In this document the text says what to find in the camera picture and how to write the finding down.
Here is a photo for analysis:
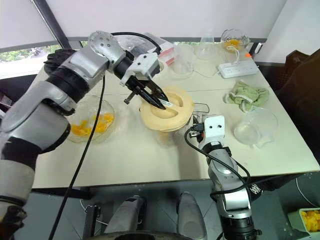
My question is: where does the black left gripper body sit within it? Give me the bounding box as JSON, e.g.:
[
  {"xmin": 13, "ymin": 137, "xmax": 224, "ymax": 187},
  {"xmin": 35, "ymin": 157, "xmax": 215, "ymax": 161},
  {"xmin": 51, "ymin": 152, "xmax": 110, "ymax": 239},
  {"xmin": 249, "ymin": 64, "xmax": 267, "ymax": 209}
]
[{"xmin": 123, "ymin": 76, "xmax": 151, "ymax": 105}]

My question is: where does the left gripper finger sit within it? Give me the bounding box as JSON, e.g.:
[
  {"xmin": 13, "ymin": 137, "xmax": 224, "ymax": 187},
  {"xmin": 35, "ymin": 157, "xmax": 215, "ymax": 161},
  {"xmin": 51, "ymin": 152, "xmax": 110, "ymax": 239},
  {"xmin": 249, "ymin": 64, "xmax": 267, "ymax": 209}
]
[
  {"xmin": 139, "ymin": 92, "xmax": 168, "ymax": 110},
  {"xmin": 146, "ymin": 86, "xmax": 169, "ymax": 103}
]

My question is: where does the cream blender lid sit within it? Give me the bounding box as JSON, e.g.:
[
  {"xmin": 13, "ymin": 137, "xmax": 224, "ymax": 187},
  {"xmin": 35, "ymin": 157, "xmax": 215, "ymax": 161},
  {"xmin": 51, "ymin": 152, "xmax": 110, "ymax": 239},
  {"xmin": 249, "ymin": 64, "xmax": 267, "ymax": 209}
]
[{"xmin": 138, "ymin": 86, "xmax": 195, "ymax": 133}]

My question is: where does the clear blender jar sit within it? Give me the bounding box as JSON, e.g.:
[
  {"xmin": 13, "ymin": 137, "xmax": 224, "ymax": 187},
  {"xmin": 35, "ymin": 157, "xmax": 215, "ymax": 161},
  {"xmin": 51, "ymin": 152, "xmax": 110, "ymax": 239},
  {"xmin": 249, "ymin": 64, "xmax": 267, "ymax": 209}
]
[{"xmin": 153, "ymin": 101, "xmax": 211, "ymax": 150}]

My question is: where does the wavy clear glass bowl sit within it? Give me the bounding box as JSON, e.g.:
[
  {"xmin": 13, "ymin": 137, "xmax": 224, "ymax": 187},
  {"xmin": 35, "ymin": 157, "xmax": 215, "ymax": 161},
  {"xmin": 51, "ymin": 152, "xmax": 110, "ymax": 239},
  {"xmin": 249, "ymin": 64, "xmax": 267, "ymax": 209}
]
[{"xmin": 67, "ymin": 96, "xmax": 116, "ymax": 145}]

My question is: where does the clear plastic measuring cup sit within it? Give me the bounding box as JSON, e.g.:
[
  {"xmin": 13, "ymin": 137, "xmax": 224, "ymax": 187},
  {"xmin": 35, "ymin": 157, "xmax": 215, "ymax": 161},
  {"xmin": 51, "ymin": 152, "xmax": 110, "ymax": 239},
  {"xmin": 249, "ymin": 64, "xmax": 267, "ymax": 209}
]
[
  {"xmin": 172, "ymin": 44, "xmax": 197, "ymax": 80},
  {"xmin": 233, "ymin": 106, "xmax": 279, "ymax": 149}
]

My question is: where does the plastic bag with dark items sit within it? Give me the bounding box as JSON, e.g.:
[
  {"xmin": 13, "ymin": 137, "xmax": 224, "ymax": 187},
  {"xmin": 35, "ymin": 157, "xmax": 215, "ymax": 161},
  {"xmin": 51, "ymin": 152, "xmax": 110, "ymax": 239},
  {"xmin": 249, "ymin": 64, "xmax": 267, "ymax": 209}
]
[{"xmin": 116, "ymin": 32, "xmax": 177, "ymax": 66}]

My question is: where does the clear glass flask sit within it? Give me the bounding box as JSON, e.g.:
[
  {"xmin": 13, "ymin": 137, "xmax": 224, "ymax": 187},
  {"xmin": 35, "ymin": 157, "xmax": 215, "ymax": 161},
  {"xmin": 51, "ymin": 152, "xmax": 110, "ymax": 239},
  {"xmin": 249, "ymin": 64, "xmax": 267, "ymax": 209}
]
[{"xmin": 193, "ymin": 36, "xmax": 216, "ymax": 61}]

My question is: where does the white power strip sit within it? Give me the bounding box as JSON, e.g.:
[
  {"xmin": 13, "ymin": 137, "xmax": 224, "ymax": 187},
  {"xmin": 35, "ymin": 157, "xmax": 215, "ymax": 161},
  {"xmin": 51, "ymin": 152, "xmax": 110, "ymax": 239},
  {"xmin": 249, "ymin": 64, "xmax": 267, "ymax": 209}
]
[{"xmin": 216, "ymin": 61, "xmax": 259, "ymax": 79}]

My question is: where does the green cloth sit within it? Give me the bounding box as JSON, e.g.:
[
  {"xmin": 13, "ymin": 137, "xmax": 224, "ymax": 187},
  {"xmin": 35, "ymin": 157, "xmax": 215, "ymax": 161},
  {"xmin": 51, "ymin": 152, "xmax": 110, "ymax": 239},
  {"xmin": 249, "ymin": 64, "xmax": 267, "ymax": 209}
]
[{"xmin": 223, "ymin": 79, "xmax": 271, "ymax": 113}]

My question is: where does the small ribbed glass bowl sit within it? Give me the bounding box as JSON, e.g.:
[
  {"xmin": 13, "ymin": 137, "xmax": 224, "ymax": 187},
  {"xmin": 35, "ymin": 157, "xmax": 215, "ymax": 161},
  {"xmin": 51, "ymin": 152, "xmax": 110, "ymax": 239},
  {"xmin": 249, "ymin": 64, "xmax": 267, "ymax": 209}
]
[{"xmin": 220, "ymin": 29, "xmax": 251, "ymax": 51}]

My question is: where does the black table leg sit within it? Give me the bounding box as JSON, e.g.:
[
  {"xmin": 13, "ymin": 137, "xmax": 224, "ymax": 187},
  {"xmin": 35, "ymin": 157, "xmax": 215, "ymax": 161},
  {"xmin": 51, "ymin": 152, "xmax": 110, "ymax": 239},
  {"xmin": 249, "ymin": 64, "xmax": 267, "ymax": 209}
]
[{"xmin": 83, "ymin": 203, "xmax": 101, "ymax": 240}]

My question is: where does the black cap with white print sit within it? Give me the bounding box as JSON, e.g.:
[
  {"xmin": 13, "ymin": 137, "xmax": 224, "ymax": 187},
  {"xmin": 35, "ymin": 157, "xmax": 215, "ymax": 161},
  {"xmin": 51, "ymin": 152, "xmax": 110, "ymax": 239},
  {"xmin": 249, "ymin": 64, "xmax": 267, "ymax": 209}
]
[{"xmin": 248, "ymin": 182, "xmax": 263, "ymax": 201}]

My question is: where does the black chair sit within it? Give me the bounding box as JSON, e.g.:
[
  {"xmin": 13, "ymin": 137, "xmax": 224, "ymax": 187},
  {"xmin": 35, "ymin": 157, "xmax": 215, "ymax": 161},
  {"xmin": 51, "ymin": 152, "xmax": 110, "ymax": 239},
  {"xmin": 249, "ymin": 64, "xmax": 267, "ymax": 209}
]
[{"xmin": 273, "ymin": 48, "xmax": 320, "ymax": 141}]

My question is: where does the green plastic container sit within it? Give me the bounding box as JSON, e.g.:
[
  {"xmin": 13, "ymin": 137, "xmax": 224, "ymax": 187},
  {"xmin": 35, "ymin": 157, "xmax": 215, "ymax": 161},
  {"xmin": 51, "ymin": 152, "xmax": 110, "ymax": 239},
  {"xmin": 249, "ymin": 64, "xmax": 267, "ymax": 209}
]
[{"xmin": 287, "ymin": 207, "xmax": 320, "ymax": 240}]

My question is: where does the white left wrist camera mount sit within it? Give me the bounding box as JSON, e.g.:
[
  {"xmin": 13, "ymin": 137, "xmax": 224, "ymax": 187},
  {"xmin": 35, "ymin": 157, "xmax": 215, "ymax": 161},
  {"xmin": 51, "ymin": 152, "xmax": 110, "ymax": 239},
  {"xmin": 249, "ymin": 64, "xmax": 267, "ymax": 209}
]
[{"xmin": 119, "ymin": 52, "xmax": 161, "ymax": 87}]

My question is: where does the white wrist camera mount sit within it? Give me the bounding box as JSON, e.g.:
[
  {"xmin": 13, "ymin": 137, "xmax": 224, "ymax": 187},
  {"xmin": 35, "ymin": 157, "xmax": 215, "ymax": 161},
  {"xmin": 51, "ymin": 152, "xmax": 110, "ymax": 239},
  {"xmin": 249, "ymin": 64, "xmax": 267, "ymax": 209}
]
[
  {"xmin": 199, "ymin": 114, "xmax": 226, "ymax": 145},
  {"xmin": 119, "ymin": 52, "xmax": 161, "ymax": 87}
]

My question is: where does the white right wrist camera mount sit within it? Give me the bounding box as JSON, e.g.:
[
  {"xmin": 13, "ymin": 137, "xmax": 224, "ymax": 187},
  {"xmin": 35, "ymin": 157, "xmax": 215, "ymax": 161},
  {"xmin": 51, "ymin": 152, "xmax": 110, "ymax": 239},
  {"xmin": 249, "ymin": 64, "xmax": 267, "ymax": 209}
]
[{"xmin": 199, "ymin": 114, "xmax": 226, "ymax": 145}]

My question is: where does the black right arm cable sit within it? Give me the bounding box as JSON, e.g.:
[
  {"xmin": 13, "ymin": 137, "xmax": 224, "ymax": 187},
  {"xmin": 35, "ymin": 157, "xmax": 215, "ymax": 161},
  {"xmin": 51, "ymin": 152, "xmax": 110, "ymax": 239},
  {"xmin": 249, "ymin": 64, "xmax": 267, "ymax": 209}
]
[{"xmin": 184, "ymin": 123, "xmax": 252, "ymax": 201}]

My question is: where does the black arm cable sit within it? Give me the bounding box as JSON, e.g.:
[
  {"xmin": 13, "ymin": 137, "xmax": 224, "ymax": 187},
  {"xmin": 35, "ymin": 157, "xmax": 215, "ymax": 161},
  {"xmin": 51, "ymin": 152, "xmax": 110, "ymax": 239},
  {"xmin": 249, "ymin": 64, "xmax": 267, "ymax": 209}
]
[
  {"xmin": 184, "ymin": 123, "xmax": 252, "ymax": 201},
  {"xmin": 48, "ymin": 31, "xmax": 162, "ymax": 240}
]

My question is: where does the white power cord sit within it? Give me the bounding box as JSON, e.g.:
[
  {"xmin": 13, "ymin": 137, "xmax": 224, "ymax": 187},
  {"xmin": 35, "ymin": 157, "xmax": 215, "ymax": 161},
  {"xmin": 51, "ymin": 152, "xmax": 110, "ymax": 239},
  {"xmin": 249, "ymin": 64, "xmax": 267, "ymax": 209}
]
[{"xmin": 194, "ymin": 46, "xmax": 246, "ymax": 77}]

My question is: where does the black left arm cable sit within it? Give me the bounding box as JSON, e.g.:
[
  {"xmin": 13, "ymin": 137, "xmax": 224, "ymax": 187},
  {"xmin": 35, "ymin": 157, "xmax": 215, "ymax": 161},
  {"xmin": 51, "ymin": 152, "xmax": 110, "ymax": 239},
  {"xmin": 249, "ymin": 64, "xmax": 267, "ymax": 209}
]
[{"xmin": 48, "ymin": 31, "xmax": 162, "ymax": 240}]

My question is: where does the dark window frame bar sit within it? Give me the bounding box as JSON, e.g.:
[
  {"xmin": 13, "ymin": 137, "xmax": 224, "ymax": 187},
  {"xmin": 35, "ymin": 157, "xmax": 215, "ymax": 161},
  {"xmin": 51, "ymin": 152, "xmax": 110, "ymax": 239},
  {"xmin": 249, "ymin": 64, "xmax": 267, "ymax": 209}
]
[{"xmin": 31, "ymin": 0, "xmax": 71, "ymax": 50}]

